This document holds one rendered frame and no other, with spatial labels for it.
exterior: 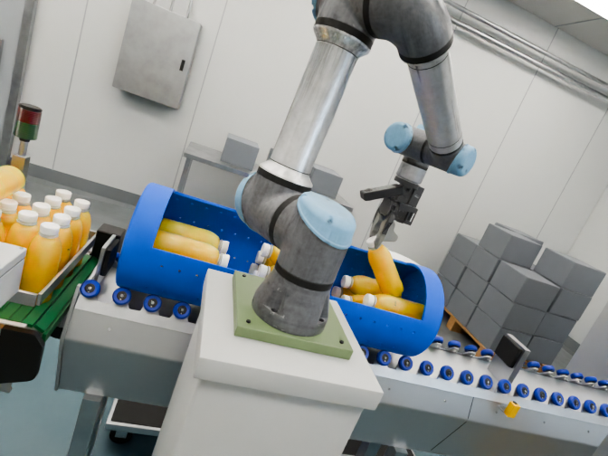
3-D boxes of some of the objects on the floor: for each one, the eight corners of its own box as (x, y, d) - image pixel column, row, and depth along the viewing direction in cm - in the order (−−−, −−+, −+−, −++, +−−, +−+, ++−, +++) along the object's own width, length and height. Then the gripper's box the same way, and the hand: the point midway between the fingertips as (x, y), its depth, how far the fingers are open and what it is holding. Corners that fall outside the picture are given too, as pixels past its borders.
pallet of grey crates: (544, 378, 405) (609, 274, 375) (479, 363, 383) (543, 251, 353) (475, 315, 516) (521, 231, 486) (422, 300, 494) (467, 211, 464)
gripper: (432, 191, 111) (398, 260, 116) (414, 181, 122) (384, 244, 127) (404, 180, 109) (372, 251, 114) (389, 172, 119) (360, 237, 125)
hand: (372, 241), depth 119 cm, fingers closed on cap, 4 cm apart
